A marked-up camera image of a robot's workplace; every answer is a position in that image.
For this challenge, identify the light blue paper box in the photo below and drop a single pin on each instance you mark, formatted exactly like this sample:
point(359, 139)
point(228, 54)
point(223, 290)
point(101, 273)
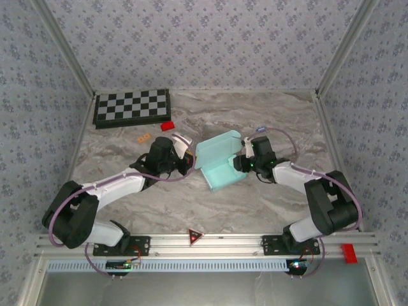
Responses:
point(220, 175)

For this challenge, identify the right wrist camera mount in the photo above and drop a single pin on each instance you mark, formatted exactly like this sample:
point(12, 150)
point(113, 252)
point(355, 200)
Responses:
point(247, 141)

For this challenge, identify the small orange tag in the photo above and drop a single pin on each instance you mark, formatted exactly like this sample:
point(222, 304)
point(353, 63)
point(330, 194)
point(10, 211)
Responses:
point(143, 138)

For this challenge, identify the small blue key tag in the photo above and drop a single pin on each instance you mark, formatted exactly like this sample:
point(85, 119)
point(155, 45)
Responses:
point(261, 129)

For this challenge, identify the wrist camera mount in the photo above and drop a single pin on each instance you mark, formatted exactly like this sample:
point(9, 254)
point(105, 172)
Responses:
point(247, 141)
point(183, 141)

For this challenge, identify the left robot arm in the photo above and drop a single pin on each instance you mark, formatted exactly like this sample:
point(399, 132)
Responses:
point(118, 188)

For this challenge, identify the aluminium side rail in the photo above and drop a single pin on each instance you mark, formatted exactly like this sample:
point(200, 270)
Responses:
point(330, 134)
point(83, 134)

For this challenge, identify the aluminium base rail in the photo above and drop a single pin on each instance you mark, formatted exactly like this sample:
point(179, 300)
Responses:
point(229, 247)

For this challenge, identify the red triangle sign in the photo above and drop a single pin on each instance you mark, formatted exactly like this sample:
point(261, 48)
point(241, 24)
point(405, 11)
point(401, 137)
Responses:
point(194, 236)

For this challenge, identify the black grey chessboard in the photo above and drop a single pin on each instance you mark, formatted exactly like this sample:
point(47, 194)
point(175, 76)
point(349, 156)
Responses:
point(132, 106)

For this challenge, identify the red brick on rail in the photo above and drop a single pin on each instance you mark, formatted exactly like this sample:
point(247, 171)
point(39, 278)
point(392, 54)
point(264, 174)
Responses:
point(349, 253)

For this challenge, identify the small red block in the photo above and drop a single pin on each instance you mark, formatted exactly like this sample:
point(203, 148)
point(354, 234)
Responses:
point(167, 126)

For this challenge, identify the aluminium frame post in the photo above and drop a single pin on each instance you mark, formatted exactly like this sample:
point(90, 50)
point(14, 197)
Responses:
point(65, 48)
point(344, 48)

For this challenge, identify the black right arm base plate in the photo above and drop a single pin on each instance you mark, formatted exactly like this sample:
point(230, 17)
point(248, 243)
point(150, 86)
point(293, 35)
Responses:
point(271, 245)

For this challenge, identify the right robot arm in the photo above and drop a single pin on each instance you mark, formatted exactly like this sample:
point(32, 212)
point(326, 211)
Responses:
point(290, 178)

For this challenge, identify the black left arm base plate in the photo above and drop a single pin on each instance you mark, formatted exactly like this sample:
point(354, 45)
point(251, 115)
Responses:
point(143, 245)

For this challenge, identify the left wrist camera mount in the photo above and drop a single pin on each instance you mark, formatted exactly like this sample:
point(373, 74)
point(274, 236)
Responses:
point(183, 141)

